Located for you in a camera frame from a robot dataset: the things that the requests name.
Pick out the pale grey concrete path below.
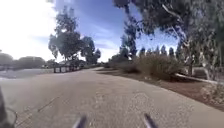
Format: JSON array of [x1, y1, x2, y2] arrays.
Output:
[[0, 67, 224, 128]]

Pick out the dry brown bush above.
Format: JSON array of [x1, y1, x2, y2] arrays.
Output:
[[117, 54, 186, 81]]

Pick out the row of dark conifer trees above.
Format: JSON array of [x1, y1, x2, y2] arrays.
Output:
[[119, 34, 185, 63]]

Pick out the group of tall dark trees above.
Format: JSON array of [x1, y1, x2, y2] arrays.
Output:
[[47, 6, 102, 68]]

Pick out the robot's own part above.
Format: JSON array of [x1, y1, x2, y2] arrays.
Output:
[[143, 113, 158, 128], [73, 114, 88, 128]]

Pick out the brown dirt strip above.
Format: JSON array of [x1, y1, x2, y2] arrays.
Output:
[[96, 68, 224, 112]]

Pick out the distant line of trees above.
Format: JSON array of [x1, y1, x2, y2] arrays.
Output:
[[0, 52, 58, 70]]

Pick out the pale fallen trunk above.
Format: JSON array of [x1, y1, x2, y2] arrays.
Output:
[[174, 72, 224, 85]]

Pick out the grey asphalt road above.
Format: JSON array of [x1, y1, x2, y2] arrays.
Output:
[[0, 68, 56, 80]]

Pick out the large pale-trunked tree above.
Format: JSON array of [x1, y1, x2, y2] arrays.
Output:
[[113, 0, 224, 81]]

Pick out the dark post fence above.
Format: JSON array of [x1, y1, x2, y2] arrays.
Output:
[[52, 64, 81, 74]]

